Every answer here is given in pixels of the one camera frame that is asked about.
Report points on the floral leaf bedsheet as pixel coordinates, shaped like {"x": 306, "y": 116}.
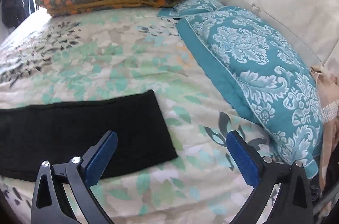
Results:
{"x": 113, "y": 53}

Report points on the small teal damask pillow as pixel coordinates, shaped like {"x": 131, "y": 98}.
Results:
{"x": 189, "y": 7}

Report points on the black pants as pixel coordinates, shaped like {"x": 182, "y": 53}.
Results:
{"x": 61, "y": 131}

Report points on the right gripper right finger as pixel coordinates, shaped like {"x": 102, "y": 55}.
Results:
{"x": 293, "y": 203}

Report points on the cream tufted headboard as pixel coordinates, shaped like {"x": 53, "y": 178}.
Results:
{"x": 278, "y": 1}

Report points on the beige crumpled cloth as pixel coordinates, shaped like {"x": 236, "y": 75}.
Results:
{"x": 327, "y": 90}

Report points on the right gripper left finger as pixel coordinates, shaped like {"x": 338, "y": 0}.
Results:
{"x": 50, "y": 203}

